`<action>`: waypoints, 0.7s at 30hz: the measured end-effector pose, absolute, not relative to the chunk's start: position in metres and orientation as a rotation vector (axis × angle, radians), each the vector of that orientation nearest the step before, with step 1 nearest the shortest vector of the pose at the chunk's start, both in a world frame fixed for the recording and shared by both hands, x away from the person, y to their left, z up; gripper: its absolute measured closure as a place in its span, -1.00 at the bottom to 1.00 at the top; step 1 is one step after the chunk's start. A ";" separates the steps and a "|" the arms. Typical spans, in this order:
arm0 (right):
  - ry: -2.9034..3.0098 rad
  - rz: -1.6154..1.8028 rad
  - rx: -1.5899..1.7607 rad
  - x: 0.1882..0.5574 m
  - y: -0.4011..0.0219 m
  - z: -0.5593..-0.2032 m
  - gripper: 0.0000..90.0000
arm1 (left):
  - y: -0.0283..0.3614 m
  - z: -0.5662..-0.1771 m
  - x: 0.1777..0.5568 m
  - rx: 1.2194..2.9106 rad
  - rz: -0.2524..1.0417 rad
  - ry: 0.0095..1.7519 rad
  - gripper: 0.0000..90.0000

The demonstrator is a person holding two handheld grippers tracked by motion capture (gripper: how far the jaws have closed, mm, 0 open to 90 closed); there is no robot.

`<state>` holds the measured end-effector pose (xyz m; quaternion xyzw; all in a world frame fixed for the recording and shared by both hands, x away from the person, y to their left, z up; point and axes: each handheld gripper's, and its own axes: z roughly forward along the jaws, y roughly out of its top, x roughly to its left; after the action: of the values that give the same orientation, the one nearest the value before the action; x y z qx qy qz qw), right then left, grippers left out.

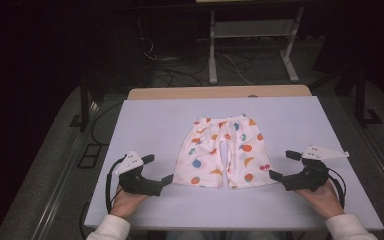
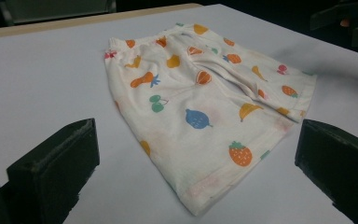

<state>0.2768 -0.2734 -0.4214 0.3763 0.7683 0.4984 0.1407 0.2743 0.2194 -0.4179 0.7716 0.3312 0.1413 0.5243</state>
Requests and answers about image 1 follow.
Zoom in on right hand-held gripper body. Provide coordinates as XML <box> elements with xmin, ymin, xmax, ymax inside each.
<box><xmin>280</xmin><ymin>144</ymin><xmax>350</xmax><ymax>192</ymax></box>

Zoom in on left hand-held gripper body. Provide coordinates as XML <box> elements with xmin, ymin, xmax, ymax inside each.
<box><xmin>114</xmin><ymin>150</ymin><xmax>164</xmax><ymax>197</ymax></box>

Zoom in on white fruit print shorts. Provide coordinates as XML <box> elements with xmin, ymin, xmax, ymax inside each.
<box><xmin>172</xmin><ymin>113</ymin><xmax>279</xmax><ymax>190</ymax></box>

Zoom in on person's left hand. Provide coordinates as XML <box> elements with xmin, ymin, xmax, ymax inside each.
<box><xmin>109</xmin><ymin>185</ymin><xmax>150</xmax><ymax>220</ymax></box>

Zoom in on person's right hand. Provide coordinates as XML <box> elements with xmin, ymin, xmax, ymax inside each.
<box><xmin>294</xmin><ymin>179</ymin><xmax>345</xmax><ymax>220</ymax></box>

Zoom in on black metal stand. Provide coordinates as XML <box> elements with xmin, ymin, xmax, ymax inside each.
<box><xmin>69</xmin><ymin>78</ymin><xmax>106</xmax><ymax>132</ymax></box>
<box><xmin>353</xmin><ymin>64</ymin><xmax>384</xmax><ymax>128</ymax></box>

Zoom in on left hand-held gripper black cable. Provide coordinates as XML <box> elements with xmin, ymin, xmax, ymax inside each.
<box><xmin>104</xmin><ymin>155</ymin><xmax>128</xmax><ymax>215</ymax></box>

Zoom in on hand-held gripper black cable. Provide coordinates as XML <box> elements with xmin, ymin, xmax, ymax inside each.
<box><xmin>327</xmin><ymin>167</ymin><xmax>348</xmax><ymax>210</ymax></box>
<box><xmin>104</xmin><ymin>155</ymin><xmax>128</xmax><ymax>215</ymax></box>

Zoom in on right hand-held gripper black cable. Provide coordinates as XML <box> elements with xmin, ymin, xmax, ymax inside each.
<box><xmin>327</xmin><ymin>167</ymin><xmax>348</xmax><ymax>210</ymax></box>

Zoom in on thin black floor cable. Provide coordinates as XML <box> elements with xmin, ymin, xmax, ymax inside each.
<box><xmin>90</xmin><ymin>101</ymin><xmax>124</xmax><ymax>147</ymax></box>

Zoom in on metal floor rail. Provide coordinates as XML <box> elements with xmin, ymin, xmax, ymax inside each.
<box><xmin>31</xmin><ymin>99</ymin><xmax>101</xmax><ymax>240</ymax></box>

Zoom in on black floor cable bundle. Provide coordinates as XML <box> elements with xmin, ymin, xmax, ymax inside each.
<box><xmin>139</xmin><ymin>35</ymin><xmax>205</xmax><ymax>88</ymax></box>

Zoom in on white floor cable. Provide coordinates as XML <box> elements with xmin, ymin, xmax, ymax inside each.
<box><xmin>217</xmin><ymin>52</ymin><xmax>254</xmax><ymax>86</ymax></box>

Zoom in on white metal desk frame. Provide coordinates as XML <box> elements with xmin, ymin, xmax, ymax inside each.
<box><xmin>208</xmin><ymin>5</ymin><xmax>305</xmax><ymax>86</ymax></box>

